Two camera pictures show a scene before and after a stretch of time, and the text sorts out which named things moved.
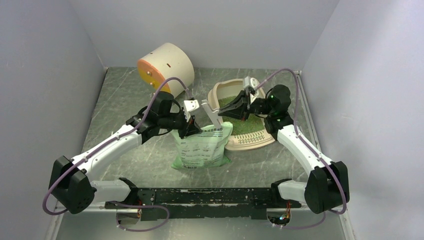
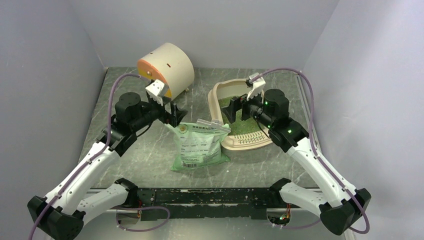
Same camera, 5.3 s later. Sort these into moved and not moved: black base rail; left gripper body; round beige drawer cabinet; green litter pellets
Moved: left gripper body
Not moved: green litter pellets; black base rail; round beige drawer cabinet
